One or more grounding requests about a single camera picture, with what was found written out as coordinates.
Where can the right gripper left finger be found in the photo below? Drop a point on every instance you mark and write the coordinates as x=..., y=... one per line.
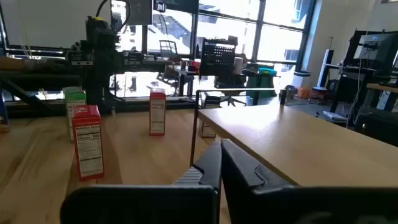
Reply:
x=199, y=199

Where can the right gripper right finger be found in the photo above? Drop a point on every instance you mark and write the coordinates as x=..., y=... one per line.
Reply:
x=280, y=205

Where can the green Apple Jacks cereal box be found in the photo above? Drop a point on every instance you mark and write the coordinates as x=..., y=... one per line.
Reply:
x=73, y=96

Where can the blue Frosted Flakes cereal box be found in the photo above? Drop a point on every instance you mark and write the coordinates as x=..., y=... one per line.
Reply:
x=208, y=130

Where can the red Froot Loops cereal box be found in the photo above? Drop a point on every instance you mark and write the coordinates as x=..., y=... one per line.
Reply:
x=157, y=115
x=88, y=146

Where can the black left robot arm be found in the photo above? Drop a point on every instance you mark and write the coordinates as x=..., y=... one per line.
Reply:
x=98, y=93

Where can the black-framed wooden-top shelf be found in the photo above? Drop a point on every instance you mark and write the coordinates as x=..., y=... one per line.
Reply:
x=280, y=140

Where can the teal flat stack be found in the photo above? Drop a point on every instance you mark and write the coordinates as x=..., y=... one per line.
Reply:
x=267, y=71

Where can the black office desk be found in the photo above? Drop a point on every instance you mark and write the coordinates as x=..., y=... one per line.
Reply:
x=182, y=73

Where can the red mug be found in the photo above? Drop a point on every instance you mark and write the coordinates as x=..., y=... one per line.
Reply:
x=194, y=66

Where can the mesh-back blue-seat office chair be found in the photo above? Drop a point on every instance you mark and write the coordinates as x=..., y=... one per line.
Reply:
x=217, y=59

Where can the orange box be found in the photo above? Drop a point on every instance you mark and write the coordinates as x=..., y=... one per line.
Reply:
x=304, y=92

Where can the green container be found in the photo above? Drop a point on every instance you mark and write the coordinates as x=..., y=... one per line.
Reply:
x=264, y=82

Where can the black equipment rack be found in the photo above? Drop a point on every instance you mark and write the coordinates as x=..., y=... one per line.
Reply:
x=343, y=90

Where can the white paper roll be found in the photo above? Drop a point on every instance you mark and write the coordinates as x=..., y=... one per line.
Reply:
x=238, y=65

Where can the black-framed large window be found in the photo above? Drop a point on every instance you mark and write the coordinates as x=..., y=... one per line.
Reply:
x=280, y=43

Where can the grey-backed computer monitor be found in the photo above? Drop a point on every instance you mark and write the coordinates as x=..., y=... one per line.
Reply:
x=373, y=46

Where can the black metal rig frame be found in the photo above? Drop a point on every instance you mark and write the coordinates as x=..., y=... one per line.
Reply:
x=133, y=105

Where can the short black post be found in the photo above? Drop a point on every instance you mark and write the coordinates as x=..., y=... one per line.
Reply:
x=283, y=97

